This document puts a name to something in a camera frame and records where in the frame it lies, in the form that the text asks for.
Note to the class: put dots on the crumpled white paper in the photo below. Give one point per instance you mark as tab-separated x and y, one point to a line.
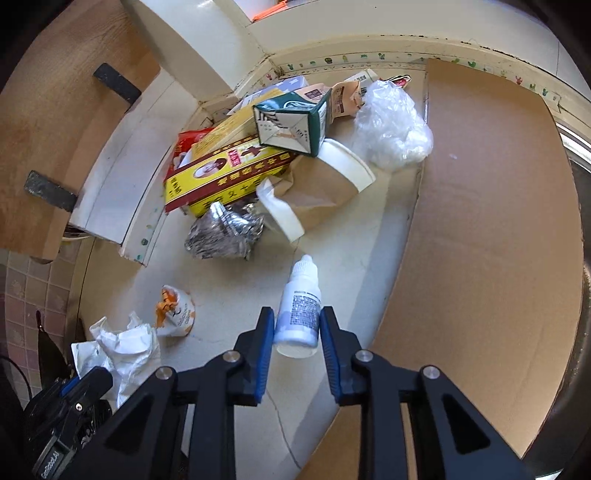
127	341

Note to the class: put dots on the clear plastic bag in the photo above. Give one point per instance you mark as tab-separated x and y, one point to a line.
392	129

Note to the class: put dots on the orange and white wrapper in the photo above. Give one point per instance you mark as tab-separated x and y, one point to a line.
178	314

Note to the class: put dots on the red snack packet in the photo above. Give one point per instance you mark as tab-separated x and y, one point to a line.
184	147

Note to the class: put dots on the white dropper bottle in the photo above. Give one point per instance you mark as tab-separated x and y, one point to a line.
298	309

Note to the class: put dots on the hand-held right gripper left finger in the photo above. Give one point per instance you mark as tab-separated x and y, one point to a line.
265	350

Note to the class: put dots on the white and blue flat box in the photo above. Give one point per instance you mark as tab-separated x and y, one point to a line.
286	85

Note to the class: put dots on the black foam pad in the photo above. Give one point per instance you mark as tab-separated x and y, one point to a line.
51	191
115	83

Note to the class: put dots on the orange object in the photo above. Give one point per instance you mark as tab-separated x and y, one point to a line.
268	13

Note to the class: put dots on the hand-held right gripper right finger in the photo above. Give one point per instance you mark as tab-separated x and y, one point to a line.
330	355

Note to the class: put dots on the small white carton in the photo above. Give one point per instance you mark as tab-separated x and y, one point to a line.
365	78

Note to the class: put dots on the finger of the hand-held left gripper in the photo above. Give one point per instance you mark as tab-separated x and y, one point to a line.
73	387
97	381

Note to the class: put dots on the light wooden board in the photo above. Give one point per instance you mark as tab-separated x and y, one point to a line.
60	115

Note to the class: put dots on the silver foil wrapper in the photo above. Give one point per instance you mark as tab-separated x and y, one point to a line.
221	230

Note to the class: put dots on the yellow and red printed box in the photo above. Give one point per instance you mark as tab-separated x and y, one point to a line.
221	177

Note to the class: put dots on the cactus print tape strip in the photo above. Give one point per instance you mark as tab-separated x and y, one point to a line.
369	57

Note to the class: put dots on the crumpled brown paper wrapper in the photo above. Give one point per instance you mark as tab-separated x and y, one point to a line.
344	99

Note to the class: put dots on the plain yellow cardboard box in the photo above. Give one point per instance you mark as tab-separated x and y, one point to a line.
221	131

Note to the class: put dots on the brown cardboard sheet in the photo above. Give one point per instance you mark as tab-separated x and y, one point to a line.
485	207

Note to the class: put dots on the green and white carton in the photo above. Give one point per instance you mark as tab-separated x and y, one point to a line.
295	108

